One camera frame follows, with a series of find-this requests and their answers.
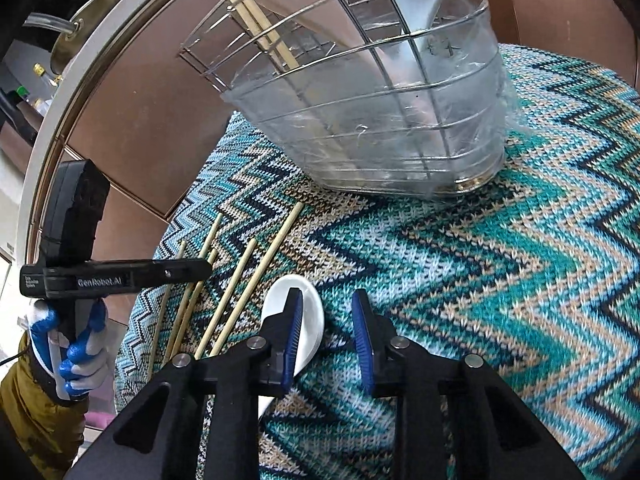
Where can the row of bamboo chopsticks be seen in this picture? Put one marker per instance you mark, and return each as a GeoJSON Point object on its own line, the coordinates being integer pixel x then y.
{"type": "Point", "coordinates": [271, 255]}

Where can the white kitchen countertop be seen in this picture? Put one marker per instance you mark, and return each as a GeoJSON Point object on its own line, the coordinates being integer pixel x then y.
{"type": "Point", "coordinates": [37, 170]}

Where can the person's left forearm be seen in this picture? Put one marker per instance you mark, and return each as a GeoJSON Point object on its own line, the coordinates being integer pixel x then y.
{"type": "Point", "coordinates": [30, 420]}

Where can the white ceramic spoon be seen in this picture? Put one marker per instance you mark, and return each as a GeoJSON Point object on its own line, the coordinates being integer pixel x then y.
{"type": "Point", "coordinates": [312, 320]}

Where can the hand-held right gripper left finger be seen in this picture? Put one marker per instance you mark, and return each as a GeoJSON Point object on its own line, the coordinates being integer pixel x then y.
{"type": "Point", "coordinates": [294, 340]}

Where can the green cap bottle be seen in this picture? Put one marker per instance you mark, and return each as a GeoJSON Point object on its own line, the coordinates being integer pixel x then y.
{"type": "Point", "coordinates": [22, 96]}

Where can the stainless steel pot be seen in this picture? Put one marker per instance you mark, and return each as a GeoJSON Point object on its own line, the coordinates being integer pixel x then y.
{"type": "Point", "coordinates": [95, 25]}

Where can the yellow cap bottle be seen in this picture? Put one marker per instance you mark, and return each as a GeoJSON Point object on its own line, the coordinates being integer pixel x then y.
{"type": "Point", "coordinates": [44, 74]}

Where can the zigzag knitted table cloth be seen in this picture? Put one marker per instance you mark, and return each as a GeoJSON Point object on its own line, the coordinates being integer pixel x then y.
{"type": "Point", "coordinates": [475, 285]}

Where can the person's left hand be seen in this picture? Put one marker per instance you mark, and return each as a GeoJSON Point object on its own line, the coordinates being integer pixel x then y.
{"type": "Point", "coordinates": [95, 355]}

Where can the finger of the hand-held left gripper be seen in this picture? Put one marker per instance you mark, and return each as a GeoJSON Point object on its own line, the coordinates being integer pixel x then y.
{"type": "Point", "coordinates": [175, 271]}

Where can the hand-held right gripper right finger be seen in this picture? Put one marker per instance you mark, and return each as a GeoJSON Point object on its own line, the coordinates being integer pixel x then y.
{"type": "Point", "coordinates": [361, 340]}

